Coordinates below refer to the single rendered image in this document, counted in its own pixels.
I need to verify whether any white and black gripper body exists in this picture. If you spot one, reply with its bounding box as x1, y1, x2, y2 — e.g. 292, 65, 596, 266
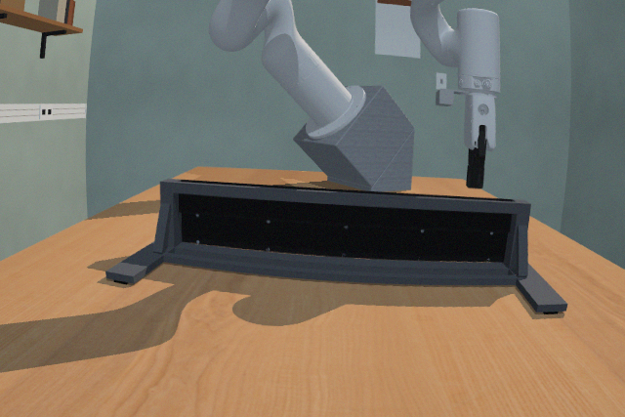
460, 92, 498, 151

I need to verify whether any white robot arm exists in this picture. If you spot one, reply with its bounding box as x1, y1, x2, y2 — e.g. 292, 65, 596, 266
209, 0, 500, 139

